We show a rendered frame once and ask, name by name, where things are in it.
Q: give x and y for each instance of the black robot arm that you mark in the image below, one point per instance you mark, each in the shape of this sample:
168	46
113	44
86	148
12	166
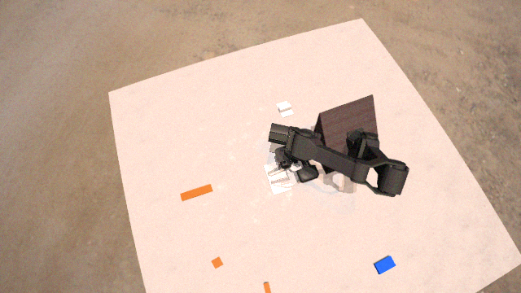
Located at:
304	144

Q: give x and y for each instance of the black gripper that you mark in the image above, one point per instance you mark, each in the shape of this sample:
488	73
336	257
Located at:
308	172

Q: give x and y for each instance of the blue rectangular block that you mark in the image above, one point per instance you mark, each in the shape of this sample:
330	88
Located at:
384	265

